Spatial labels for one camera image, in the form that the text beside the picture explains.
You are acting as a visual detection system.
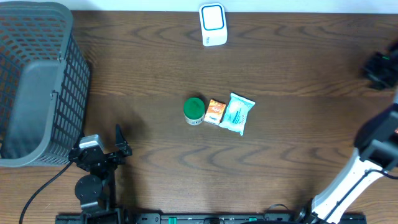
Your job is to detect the green lidded jar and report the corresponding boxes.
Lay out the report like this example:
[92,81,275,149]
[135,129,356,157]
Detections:
[183,97,205,126]

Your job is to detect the small orange snack packet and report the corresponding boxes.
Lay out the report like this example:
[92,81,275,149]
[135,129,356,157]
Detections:
[204,99,226,125]

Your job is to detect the light blue tissue packet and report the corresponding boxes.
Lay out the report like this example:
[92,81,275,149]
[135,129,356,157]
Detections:
[219,93,256,136]

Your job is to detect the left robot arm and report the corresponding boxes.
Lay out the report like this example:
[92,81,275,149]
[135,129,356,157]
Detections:
[68,124,132,223]

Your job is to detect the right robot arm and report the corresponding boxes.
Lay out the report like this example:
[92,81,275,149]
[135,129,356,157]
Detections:
[295,43,397,223]

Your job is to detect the white barcode scanner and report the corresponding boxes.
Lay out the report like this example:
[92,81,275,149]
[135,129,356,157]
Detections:
[199,3,228,47]

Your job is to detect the grey plastic mesh basket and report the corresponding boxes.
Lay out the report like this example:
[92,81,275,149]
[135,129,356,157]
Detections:
[1,1,91,167]

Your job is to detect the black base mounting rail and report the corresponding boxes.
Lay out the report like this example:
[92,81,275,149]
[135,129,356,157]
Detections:
[55,212,368,224]

